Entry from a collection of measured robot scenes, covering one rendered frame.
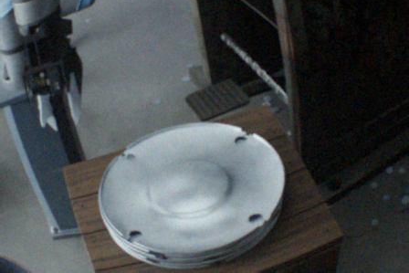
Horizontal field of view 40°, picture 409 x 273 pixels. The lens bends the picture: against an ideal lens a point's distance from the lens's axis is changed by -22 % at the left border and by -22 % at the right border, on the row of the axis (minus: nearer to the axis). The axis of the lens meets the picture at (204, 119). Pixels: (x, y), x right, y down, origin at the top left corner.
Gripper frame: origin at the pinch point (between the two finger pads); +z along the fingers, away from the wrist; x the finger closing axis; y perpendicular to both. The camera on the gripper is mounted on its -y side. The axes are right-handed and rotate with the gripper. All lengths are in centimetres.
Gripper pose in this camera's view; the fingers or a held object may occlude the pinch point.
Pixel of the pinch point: (64, 117)
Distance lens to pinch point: 94.5
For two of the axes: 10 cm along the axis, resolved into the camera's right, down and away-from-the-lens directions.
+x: 9.8, -1.9, 0.1
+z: 1.4, 7.8, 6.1
